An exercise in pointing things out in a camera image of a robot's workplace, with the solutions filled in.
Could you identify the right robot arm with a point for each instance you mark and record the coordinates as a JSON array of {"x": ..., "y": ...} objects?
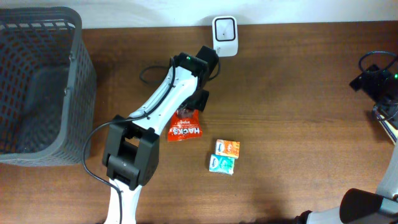
[{"x": 380, "y": 205}]

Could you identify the yellow snack bag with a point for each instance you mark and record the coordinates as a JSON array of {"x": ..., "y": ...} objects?
[{"x": 388, "y": 127}]

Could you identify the grey plastic mesh basket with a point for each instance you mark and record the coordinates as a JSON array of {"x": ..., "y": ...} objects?
[{"x": 48, "y": 87}]

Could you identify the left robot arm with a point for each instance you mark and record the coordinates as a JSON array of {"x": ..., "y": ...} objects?
[{"x": 131, "y": 153}]

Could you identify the white barcode scanner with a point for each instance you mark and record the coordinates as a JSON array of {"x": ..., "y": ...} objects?
[{"x": 225, "y": 36}]

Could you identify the red Hacks candy bag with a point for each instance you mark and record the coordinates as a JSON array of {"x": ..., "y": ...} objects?
[{"x": 184, "y": 125}]

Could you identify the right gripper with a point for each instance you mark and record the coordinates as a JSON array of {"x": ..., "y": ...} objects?
[{"x": 370, "y": 78}]

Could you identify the orange tissue pack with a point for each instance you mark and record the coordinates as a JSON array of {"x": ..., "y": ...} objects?
[{"x": 227, "y": 148}]

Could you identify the teal tissue pack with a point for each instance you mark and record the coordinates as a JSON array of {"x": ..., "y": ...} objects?
[{"x": 221, "y": 164}]

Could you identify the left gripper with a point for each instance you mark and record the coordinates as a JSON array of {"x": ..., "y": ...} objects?
[{"x": 197, "y": 99}]

